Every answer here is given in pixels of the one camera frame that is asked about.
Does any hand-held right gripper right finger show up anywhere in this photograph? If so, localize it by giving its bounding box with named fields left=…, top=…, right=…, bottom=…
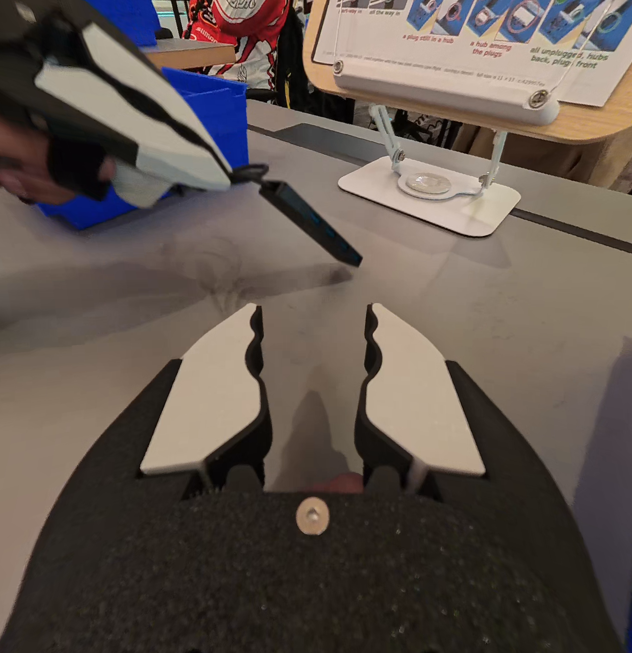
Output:
left=354, top=302, right=486, bottom=493

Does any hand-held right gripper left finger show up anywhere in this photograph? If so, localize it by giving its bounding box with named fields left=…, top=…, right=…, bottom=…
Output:
left=139, top=303, right=272, bottom=493

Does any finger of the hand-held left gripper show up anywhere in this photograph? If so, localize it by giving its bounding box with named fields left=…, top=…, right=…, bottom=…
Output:
left=80, top=22, right=234, bottom=171
left=34, top=61, right=234, bottom=210

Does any large dark grey hub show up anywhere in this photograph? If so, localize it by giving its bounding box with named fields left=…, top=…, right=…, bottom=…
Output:
left=229, top=162, right=364, bottom=268

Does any person's left hand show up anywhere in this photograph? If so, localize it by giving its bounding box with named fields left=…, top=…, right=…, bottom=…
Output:
left=0, top=113, right=118, bottom=206

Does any wooden table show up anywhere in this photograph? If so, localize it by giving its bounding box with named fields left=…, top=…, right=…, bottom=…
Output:
left=142, top=37, right=237, bottom=71

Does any red and white printed cloth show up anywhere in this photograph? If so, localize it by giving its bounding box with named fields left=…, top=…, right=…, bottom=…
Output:
left=182, top=0, right=292, bottom=91

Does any white and wooden book stand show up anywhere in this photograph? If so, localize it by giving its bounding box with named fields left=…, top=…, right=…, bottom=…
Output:
left=302, top=0, right=632, bottom=239

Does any printed instruction sheet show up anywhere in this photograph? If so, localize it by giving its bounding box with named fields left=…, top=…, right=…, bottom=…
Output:
left=313, top=0, right=632, bottom=108

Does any tan cloth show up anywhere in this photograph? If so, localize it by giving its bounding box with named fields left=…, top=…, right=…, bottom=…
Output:
left=450, top=121, right=632, bottom=190

